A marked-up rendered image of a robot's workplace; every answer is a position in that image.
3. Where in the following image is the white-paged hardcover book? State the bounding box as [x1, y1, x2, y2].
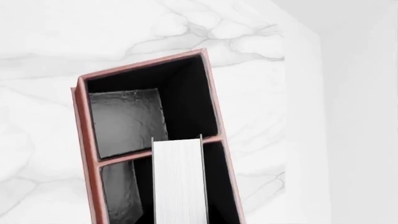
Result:
[150, 133, 210, 224]

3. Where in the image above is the pink caddy with black lining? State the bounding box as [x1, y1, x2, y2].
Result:
[70, 47, 247, 224]

